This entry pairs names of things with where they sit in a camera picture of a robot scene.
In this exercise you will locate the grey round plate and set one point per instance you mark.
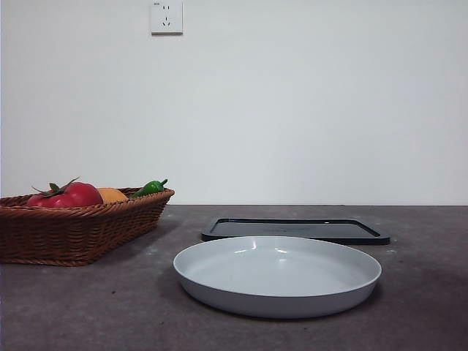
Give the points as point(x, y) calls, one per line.
point(274, 278)

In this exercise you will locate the orange round fruit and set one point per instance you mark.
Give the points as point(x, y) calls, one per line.
point(113, 195)

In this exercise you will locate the black rectangular tray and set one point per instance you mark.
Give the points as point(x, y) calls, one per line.
point(292, 228)

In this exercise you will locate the brown wicker basket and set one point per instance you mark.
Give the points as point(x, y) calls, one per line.
point(73, 234)

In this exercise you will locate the red tomato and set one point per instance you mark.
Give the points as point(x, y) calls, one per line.
point(77, 195)

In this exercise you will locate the white wall socket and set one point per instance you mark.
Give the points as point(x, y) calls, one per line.
point(167, 18)

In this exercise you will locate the green chili pepper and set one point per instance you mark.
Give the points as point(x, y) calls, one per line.
point(148, 188)

